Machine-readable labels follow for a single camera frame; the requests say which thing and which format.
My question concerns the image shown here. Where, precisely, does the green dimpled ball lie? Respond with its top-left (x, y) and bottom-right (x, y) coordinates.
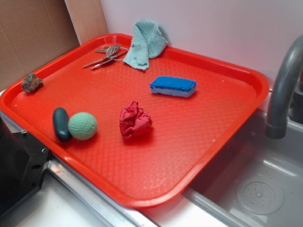
top-left (68, 112), bottom-right (98, 140)

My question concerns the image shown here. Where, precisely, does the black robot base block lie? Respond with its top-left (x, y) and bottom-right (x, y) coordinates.
top-left (0, 120), bottom-right (50, 218)

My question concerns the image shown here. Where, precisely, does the crumpled red cloth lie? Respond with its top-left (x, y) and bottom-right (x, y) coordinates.
top-left (119, 101), bottom-right (152, 140)

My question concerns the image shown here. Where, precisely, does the red plastic tray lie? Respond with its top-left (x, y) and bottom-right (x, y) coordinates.
top-left (0, 34), bottom-right (269, 209)

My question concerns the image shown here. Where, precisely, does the blue sponge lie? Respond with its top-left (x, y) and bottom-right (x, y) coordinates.
top-left (149, 76), bottom-right (197, 97)

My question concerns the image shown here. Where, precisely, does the teal knitted cloth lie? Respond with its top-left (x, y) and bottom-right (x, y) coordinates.
top-left (123, 20), bottom-right (168, 70)

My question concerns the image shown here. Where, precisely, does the metal key bunch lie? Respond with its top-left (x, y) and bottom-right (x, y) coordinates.
top-left (82, 44), bottom-right (129, 70)

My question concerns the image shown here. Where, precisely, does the dark teal oval stone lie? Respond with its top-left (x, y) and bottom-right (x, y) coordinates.
top-left (52, 107), bottom-right (72, 142)

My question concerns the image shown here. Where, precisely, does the wooden board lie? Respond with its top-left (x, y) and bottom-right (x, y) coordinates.
top-left (64, 0), bottom-right (108, 45)

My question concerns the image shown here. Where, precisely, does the brown rough rock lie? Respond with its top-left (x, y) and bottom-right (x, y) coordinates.
top-left (21, 73), bottom-right (43, 93)

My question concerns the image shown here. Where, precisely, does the grey plastic sink basin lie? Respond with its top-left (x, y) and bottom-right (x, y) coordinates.
top-left (184, 110), bottom-right (303, 227)

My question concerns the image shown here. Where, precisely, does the grey faucet spout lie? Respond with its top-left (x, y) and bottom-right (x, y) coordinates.
top-left (265, 35), bottom-right (303, 139)

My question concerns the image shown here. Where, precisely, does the brown cardboard panel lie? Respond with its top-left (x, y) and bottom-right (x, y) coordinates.
top-left (0, 0), bottom-right (79, 90)

